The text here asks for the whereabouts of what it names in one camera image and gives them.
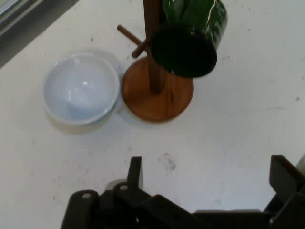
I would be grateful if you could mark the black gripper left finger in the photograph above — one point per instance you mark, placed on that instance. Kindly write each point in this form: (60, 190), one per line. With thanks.
(133, 202)

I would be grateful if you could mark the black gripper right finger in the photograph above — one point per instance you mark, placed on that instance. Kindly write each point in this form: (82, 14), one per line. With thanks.
(286, 181)

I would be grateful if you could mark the wooden mug tree stand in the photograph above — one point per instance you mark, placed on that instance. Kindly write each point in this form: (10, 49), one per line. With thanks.
(157, 107)

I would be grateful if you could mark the dark green ceramic mug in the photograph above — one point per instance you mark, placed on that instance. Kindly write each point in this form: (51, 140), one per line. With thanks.
(183, 52)

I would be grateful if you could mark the light blue ceramic bowl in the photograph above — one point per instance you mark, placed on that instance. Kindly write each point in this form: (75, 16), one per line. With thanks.
(81, 88)

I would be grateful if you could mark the grey metal window frame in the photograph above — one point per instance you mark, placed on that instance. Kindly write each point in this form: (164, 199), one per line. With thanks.
(16, 33)

